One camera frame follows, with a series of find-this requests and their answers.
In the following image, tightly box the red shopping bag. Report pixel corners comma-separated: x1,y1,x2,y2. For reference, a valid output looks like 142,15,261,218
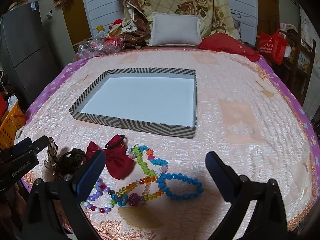
258,29,287,65

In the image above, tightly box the black fluffy scrunchie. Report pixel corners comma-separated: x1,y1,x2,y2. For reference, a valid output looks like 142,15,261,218
56,148,87,178

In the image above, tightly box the red satin bow scrunchie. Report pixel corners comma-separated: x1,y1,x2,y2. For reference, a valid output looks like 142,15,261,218
86,134,135,180

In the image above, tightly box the santa plush toy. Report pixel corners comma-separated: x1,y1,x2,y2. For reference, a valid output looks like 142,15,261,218
108,19,123,36

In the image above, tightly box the red cushion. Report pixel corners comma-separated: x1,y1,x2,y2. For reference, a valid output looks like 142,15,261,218
197,33,260,62

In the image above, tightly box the orange plastic basket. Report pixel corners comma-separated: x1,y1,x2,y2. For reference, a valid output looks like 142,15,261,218
0,102,26,151

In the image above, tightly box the leopard print bow scrunchie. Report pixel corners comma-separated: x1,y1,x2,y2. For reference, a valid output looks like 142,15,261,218
44,137,58,175

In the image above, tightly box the pink quilted bedspread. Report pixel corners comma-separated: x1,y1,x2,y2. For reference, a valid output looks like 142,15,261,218
21,49,319,239

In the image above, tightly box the blue bead bracelet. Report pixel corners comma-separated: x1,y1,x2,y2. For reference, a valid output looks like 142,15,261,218
157,172,205,201

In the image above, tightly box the multicolour flower bead bracelet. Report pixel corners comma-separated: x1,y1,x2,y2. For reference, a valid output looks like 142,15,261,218
125,144,169,177

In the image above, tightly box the floral beige quilt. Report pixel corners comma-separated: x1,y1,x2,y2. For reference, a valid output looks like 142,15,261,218
121,0,236,48

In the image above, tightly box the orange yellow crystal bracelet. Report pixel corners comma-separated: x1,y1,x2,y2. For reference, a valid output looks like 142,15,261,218
111,175,166,207

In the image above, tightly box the white small pillow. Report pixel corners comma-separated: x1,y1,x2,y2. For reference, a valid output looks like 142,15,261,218
149,12,202,47

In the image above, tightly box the grey refrigerator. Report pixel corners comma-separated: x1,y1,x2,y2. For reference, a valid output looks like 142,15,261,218
1,1,60,109

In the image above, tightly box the striped shallow cardboard box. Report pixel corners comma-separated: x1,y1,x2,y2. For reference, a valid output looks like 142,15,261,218
69,67,197,139

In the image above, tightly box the purple white bead bracelet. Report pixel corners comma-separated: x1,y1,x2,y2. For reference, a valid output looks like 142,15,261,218
81,178,116,214

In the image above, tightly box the clear plastic bag pile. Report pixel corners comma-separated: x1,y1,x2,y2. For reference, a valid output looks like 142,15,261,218
73,30,124,62

